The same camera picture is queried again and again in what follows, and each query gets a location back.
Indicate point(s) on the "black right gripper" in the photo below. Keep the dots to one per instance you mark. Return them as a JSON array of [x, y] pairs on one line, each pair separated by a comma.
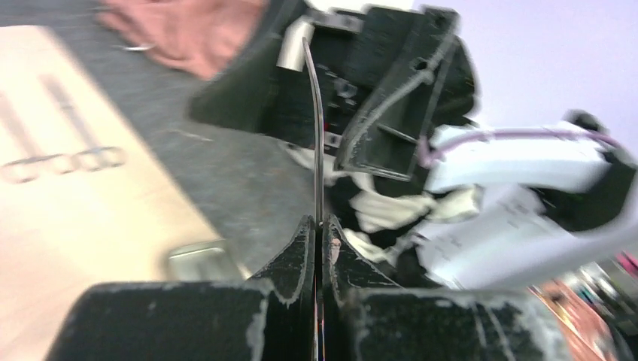
[[387, 77]]

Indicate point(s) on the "beige cloth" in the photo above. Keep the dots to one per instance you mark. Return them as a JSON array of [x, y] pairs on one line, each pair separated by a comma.
[[63, 233]]

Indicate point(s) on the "straight steel surgical scissors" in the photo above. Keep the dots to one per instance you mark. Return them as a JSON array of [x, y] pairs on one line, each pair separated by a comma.
[[95, 156]]

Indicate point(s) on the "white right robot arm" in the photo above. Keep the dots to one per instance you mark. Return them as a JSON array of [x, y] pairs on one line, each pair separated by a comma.
[[401, 227]]

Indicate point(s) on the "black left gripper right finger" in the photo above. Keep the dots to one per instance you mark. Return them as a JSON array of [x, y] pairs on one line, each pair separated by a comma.
[[367, 316]]

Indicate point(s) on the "pink crumpled cloth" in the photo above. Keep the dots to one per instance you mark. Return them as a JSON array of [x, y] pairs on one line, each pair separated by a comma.
[[197, 36]]

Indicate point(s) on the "curved steel clamp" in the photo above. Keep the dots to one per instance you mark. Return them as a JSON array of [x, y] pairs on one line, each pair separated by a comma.
[[318, 134]]

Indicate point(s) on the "metal surgical instrument tray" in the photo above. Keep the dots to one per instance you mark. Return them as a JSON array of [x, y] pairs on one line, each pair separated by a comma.
[[202, 261]]

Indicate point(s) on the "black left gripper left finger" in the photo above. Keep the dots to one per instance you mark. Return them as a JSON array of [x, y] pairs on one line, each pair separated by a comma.
[[267, 317]]

